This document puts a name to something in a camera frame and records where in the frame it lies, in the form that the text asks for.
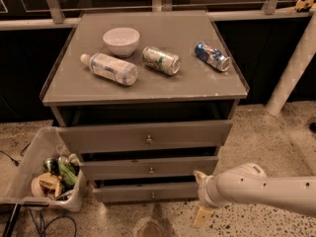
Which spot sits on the grey middle drawer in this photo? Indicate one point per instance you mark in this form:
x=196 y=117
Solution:
x=147 y=168

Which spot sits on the grey drawer cabinet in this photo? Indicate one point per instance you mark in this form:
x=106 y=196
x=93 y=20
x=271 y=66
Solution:
x=197 y=92

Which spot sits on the white ceramic bowl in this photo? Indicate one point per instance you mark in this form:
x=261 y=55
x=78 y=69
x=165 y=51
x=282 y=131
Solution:
x=122 y=42

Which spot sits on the clear plastic water bottle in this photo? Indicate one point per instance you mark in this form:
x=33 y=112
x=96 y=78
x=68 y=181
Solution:
x=111 y=68

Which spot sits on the black bar beside bin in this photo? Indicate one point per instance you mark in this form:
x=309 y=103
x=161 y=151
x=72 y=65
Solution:
x=13 y=210

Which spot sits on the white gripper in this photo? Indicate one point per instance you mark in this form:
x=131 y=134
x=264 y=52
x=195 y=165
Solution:
x=204 y=192

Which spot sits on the grey top drawer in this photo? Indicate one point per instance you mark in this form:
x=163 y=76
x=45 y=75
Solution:
x=145 y=136

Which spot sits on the yellow brown snack packet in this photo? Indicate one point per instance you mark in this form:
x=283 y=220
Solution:
x=50 y=184

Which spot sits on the metal railing frame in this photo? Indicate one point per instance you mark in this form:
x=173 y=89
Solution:
x=48 y=14

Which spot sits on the white diagonal support post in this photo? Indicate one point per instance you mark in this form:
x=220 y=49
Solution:
x=294 y=69

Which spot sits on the round floor drain cover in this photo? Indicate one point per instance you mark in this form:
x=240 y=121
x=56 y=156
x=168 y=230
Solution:
x=148 y=227

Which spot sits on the grey drawer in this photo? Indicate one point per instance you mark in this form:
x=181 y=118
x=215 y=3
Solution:
x=146 y=192
x=145 y=136
x=147 y=168

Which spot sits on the yellow object on railing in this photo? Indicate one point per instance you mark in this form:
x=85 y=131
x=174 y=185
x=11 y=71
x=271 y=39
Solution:
x=303 y=5

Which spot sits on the blue soda can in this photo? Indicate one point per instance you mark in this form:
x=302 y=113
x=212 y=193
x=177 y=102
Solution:
x=212 y=56

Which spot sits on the grey bottom drawer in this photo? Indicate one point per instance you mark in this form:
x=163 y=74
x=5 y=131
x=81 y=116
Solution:
x=146 y=192

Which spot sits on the green snack bag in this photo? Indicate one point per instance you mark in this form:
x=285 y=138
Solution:
x=68 y=177

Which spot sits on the green can in bin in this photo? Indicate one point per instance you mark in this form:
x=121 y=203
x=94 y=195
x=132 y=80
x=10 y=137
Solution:
x=50 y=165

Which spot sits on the green white soda can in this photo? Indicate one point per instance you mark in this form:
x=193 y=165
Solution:
x=161 y=60

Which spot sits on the clear plastic bin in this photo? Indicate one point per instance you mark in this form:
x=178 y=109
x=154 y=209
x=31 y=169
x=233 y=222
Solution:
x=47 y=143

